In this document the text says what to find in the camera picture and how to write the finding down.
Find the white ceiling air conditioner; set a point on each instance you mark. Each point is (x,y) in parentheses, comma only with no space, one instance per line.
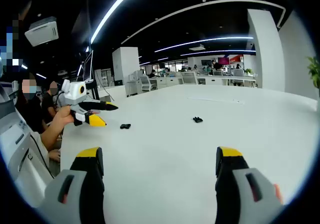
(41,31)

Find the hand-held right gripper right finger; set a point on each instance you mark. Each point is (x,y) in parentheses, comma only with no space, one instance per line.
(240,196)

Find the large white pillar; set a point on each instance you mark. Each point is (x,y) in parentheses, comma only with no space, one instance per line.
(265,54)

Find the computer monitor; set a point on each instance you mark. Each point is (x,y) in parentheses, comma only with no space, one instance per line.
(88,67)

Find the black plastic buckle pronged part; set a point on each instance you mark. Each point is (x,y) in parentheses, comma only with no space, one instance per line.
(197,120)

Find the red wall screen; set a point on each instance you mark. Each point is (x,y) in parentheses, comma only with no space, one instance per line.
(223,61)

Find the white chest-worn device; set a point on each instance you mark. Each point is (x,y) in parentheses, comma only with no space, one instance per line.
(15,146)

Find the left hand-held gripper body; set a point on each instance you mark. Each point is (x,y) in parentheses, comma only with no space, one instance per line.
(72,92)

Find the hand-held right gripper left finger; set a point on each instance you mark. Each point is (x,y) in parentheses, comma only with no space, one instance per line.
(75,191)

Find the long ceiling light strip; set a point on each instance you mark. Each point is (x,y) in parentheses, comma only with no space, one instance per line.
(112,10)

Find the person's right hand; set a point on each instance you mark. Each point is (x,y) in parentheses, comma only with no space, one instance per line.
(278,193)

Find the small white pillar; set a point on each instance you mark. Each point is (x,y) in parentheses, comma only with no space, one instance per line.
(125,64)

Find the grey office chair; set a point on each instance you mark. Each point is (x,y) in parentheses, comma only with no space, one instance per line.
(146,82)
(189,77)

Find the person's left hand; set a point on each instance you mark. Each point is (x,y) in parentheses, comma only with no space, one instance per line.
(63,115)

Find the green potted plant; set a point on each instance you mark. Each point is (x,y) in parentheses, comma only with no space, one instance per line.
(315,71)

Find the row of white office desks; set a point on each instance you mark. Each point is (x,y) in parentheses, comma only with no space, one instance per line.
(175,81)

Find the black plastic buckle socket part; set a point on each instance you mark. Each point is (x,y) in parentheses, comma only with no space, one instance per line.
(125,126)

